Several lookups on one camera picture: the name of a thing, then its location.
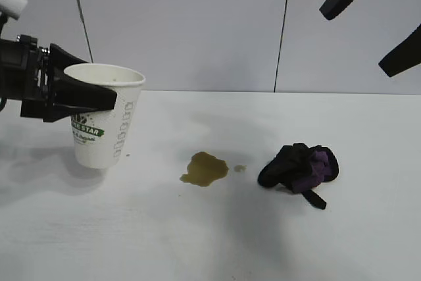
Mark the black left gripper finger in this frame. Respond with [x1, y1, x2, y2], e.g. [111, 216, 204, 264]
[49, 43, 90, 71]
[49, 63, 118, 123]

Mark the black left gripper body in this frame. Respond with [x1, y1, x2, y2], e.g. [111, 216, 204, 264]
[0, 34, 53, 122]

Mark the white Coffee Star paper cup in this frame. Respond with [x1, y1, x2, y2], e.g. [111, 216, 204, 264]
[63, 63, 146, 169]

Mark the black and purple cloth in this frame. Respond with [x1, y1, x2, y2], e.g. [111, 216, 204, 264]
[257, 142, 341, 211]

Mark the large brown coffee spill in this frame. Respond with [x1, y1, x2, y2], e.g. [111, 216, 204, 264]
[179, 151, 230, 188]

